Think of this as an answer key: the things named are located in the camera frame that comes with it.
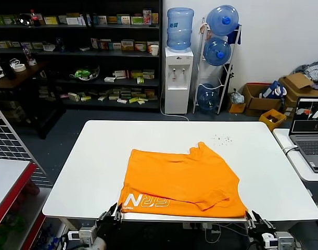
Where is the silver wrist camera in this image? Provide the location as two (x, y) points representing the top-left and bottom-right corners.
(79, 226), (97, 245)
(274, 231), (295, 250)

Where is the pile of grey clothes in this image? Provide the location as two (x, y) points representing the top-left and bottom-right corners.
(291, 59), (318, 92)

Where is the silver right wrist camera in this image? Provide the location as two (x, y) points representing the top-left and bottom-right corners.
(274, 231), (295, 250)

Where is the bowl of green fruit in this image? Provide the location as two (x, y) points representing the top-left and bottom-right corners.
(69, 65), (100, 81)

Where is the white laptop cable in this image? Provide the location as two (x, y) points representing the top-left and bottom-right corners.
(283, 145), (299, 155)

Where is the black clamp on rack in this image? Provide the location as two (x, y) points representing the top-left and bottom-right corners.
(223, 64), (235, 79)

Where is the brown wooden table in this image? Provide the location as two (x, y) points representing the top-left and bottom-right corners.
(0, 61), (67, 139)

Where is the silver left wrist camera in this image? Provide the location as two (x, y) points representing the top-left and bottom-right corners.
(79, 226), (97, 245)

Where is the small yellow box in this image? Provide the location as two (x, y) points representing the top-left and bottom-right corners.
(227, 102), (247, 114)

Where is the grey laptop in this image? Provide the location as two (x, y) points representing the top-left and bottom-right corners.
(288, 96), (318, 173)

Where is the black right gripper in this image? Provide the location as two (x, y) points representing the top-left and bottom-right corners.
(244, 210), (276, 242)

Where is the yellow plastic bin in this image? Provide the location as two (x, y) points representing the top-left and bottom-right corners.
(259, 108), (287, 132)

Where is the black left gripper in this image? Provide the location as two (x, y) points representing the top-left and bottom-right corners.
(96, 203), (123, 235)

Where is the white wire grid panel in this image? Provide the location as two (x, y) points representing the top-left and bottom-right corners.
(0, 100), (46, 180)

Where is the large cardboard box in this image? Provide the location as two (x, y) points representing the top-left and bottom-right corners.
(278, 72), (318, 115)

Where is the white side table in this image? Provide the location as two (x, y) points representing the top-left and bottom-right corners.
(272, 128), (318, 183)

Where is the shiny metal bowl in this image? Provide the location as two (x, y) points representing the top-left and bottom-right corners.
(18, 13), (32, 26)

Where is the white dispenser power cable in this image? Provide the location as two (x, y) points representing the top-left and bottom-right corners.
(160, 88), (190, 122)

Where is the orange t-shirt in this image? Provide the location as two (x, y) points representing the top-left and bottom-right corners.
(118, 142), (249, 219)

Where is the clear plastic bottle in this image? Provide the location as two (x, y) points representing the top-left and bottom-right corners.
(22, 44), (37, 66)

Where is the red and white cart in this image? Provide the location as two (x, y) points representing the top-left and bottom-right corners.
(0, 158), (37, 230)

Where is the open cardboard box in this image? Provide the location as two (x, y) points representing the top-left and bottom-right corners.
(243, 82), (282, 117)

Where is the blue and white bag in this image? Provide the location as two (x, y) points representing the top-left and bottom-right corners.
(260, 80), (288, 99)

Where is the crumpled plastic bag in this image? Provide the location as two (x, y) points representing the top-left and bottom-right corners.
(230, 88), (245, 105)

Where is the labelled blue water jug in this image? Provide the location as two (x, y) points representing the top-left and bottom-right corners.
(166, 7), (195, 50)

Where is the black metal shelf unit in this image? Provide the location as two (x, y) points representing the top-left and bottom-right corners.
(0, 0), (163, 113)

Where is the white water dispenser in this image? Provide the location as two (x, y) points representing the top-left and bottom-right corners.
(164, 47), (195, 115)

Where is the white wire jug rack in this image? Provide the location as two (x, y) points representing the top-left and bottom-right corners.
(192, 17), (242, 115)

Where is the white power strip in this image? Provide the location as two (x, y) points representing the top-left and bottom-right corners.
(183, 222), (219, 234)

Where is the white table leg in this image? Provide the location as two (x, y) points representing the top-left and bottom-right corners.
(58, 217), (71, 232)

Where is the cola bottle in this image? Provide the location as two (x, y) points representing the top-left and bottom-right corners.
(30, 9), (41, 27)

